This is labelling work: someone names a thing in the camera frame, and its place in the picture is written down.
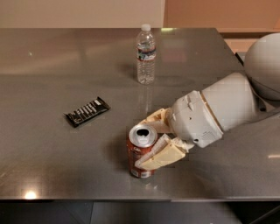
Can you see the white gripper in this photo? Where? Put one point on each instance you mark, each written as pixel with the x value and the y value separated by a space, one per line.
pixel 193 118

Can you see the red coke can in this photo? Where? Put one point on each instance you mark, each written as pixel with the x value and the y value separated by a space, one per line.
pixel 140 140

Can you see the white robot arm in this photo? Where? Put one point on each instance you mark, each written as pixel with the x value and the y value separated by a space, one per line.
pixel 240 98

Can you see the clear plastic water bottle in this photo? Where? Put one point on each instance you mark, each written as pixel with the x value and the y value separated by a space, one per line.
pixel 145 55

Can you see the black snack bar wrapper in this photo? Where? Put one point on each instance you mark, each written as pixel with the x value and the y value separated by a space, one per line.
pixel 87 112

